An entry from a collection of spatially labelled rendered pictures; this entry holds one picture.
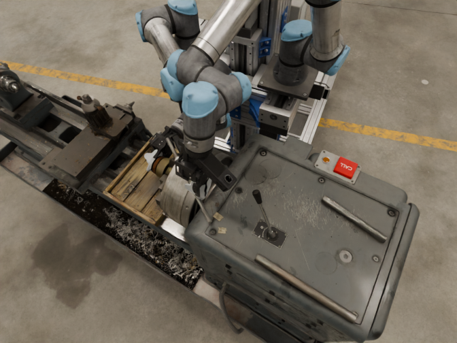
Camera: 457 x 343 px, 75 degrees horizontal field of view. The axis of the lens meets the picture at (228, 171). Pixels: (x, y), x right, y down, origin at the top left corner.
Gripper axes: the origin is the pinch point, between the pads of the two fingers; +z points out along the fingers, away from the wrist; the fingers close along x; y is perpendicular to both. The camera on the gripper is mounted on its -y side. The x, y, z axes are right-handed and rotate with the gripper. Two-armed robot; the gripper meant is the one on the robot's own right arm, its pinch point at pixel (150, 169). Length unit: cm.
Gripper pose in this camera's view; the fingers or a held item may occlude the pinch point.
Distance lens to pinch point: 122.9
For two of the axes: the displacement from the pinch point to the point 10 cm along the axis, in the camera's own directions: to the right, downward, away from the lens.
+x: -0.4, -5.0, -8.6
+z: -5.3, 7.4, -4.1
